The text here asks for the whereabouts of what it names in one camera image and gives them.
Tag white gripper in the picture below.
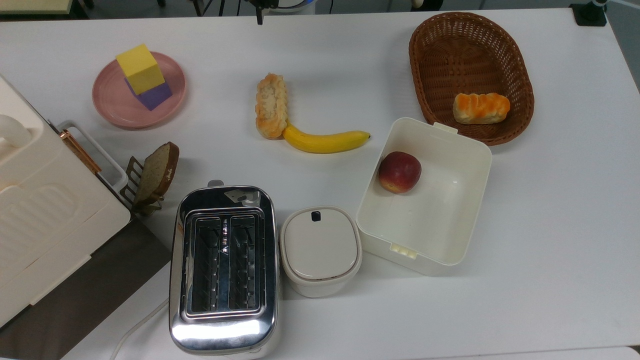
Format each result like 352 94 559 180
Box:
252 0 280 26

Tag yellow foam cube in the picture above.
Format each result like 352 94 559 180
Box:
116 44 165 96

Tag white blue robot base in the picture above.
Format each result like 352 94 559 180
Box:
272 0 317 14

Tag purple foam cube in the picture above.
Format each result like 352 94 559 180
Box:
124 77 173 112

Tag black tripod legs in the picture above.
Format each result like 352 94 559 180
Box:
192 0 242 17

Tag long crusty bread pastry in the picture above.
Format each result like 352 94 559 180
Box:
255 73 289 140

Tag yellow banana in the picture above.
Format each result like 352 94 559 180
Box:
282 123 371 155

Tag pink ceramic plate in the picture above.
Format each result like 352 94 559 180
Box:
92 51 187 130

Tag brown bread slice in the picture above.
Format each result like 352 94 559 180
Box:
133 141 180 205

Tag brown wicker basket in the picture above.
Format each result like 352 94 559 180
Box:
408 12 535 147

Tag red apple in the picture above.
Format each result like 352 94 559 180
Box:
378 151 422 195

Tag beige desk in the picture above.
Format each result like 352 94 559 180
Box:
0 0 72 15

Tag orange glazed bread roll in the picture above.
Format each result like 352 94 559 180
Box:
452 92 511 125

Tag white lidded canister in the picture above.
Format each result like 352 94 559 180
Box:
279 205 363 299

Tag white plastic box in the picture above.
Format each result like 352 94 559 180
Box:
355 117 493 277

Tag cream white oven appliance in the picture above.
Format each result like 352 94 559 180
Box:
0 75 132 328

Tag chrome two-slot toaster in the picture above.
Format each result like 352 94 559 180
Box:
168 180 281 357

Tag white frame oven door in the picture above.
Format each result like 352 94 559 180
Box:
56 120 130 203

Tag copper bar handle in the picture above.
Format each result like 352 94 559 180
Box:
59 129 102 174

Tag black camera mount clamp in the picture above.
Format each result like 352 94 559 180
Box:
570 0 609 27

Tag white toaster power cable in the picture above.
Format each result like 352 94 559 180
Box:
109 298 170 360

